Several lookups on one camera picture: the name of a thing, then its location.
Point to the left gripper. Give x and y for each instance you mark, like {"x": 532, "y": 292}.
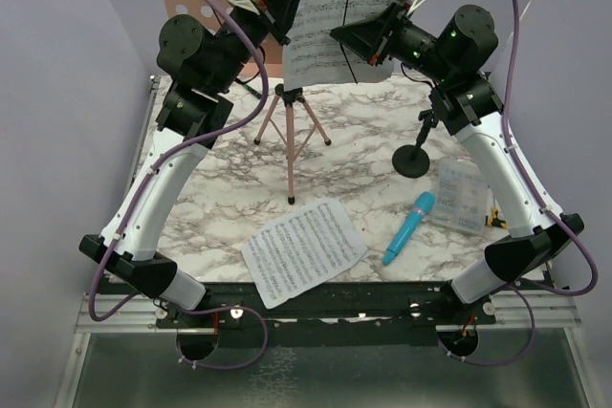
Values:
{"x": 275, "y": 8}

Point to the sheet music page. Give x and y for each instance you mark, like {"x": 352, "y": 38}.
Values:
{"x": 313, "y": 57}
{"x": 302, "y": 250}

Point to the clear plastic parts box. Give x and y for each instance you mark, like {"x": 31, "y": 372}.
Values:
{"x": 461, "y": 197}

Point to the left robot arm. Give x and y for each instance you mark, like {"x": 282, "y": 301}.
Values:
{"x": 202, "y": 66}

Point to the aluminium frame rail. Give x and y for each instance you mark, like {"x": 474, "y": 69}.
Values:
{"x": 503, "y": 310}

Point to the pink music stand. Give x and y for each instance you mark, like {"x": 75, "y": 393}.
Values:
{"x": 272, "y": 96}

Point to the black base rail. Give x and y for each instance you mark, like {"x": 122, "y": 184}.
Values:
{"x": 239, "y": 319}

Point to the teal toy microphone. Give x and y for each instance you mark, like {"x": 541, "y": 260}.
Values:
{"x": 419, "y": 210}

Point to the black microphone stand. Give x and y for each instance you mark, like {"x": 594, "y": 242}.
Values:
{"x": 412, "y": 161}

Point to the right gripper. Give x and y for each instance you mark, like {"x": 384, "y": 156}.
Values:
{"x": 368, "y": 38}

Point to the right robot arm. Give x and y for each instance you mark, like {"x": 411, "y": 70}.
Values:
{"x": 472, "y": 112}

